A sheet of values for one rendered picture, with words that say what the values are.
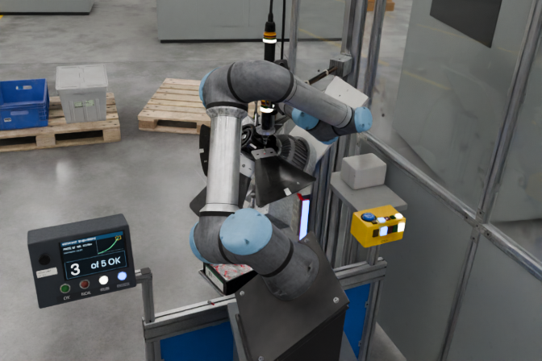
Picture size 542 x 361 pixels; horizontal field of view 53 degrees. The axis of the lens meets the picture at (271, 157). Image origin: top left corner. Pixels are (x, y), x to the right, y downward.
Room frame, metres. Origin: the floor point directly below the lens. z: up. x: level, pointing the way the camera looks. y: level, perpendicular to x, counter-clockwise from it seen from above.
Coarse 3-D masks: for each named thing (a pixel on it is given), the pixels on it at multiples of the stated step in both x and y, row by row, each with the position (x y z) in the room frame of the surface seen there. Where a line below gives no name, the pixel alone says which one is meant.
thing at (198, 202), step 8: (240, 176) 1.84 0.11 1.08; (240, 184) 1.82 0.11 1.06; (248, 184) 1.82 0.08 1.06; (200, 192) 1.82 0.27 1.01; (240, 192) 1.80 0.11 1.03; (192, 200) 1.82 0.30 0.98; (200, 200) 1.80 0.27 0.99; (240, 200) 1.78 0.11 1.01; (192, 208) 1.79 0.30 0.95; (200, 208) 1.78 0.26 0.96; (240, 208) 1.76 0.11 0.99
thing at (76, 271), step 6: (66, 264) 1.15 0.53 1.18; (72, 264) 1.15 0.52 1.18; (78, 264) 1.16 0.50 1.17; (84, 264) 1.16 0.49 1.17; (66, 270) 1.14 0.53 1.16; (72, 270) 1.15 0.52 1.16; (78, 270) 1.15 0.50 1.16; (84, 270) 1.16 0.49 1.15; (66, 276) 1.14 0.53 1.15; (72, 276) 1.14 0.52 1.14; (78, 276) 1.15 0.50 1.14
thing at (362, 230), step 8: (376, 208) 1.67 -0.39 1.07; (384, 208) 1.68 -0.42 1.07; (392, 208) 1.68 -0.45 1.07; (352, 216) 1.64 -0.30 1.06; (360, 216) 1.62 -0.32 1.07; (376, 216) 1.62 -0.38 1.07; (384, 216) 1.62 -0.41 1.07; (352, 224) 1.63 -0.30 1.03; (360, 224) 1.59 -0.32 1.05; (368, 224) 1.57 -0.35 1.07; (376, 224) 1.57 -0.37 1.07; (384, 224) 1.58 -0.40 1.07; (392, 224) 1.59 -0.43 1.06; (352, 232) 1.62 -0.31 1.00; (360, 232) 1.59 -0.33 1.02; (368, 232) 1.55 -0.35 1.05; (400, 232) 1.61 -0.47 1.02; (360, 240) 1.58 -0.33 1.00; (368, 240) 1.56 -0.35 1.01; (376, 240) 1.57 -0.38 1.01; (384, 240) 1.58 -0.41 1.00; (392, 240) 1.60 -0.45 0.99
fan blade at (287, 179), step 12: (276, 156) 1.81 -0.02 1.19; (264, 168) 1.73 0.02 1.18; (276, 168) 1.73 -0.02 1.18; (288, 168) 1.73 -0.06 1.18; (264, 180) 1.67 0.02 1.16; (276, 180) 1.67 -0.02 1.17; (288, 180) 1.66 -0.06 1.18; (300, 180) 1.66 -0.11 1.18; (312, 180) 1.65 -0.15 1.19; (264, 192) 1.62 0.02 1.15; (276, 192) 1.62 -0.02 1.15; (264, 204) 1.58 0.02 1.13
